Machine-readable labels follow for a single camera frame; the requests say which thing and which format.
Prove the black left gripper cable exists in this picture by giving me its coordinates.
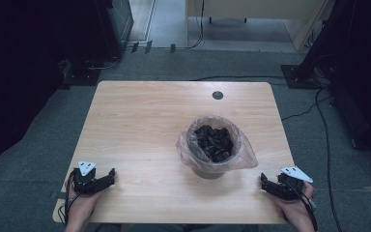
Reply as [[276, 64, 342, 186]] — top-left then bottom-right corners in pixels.
[[57, 168, 82, 226]]

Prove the black curtain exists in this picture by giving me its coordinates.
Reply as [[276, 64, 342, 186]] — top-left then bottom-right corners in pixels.
[[0, 0, 110, 183], [298, 0, 371, 162]]

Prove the person's right hand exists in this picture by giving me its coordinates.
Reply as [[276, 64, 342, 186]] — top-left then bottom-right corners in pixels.
[[272, 182, 317, 224]]

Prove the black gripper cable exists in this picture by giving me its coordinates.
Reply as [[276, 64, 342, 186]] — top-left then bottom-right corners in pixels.
[[57, 168, 82, 226], [283, 180, 319, 232]]

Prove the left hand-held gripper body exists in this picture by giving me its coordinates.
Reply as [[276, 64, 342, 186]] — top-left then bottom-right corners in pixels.
[[72, 160, 111, 196]]

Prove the dark glass cabinet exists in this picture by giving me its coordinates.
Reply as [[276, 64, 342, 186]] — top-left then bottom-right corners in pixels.
[[105, 0, 135, 57]]

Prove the black floor cable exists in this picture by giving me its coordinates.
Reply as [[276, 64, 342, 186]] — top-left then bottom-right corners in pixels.
[[314, 88, 344, 232], [280, 95, 332, 123], [188, 74, 288, 82]]

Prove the black stand base plate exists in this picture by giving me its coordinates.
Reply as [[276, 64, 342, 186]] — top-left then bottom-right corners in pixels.
[[59, 66, 103, 91], [280, 63, 325, 90]]

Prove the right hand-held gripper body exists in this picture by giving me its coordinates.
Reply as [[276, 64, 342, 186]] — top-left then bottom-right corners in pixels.
[[268, 165, 314, 201]]

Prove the black hanging cable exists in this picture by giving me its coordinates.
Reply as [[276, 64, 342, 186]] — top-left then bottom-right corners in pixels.
[[185, 0, 206, 50]]

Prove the person's left hand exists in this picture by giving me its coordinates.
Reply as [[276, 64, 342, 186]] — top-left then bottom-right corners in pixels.
[[65, 184, 104, 221]]

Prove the bin with clear plastic bag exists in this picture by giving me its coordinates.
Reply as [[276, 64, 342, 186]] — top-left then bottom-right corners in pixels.
[[175, 114, 259, 174]]

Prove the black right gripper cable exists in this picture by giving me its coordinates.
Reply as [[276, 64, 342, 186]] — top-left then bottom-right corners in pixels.
[[283, 180, 319, 232]]

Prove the grey trash bin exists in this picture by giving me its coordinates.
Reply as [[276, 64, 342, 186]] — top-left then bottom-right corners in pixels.
[[193, 163, 230, 181]]

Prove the crumpled black plastic bag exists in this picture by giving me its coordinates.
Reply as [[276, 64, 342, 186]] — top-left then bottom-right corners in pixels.
[[193, 125, 235, 163]]

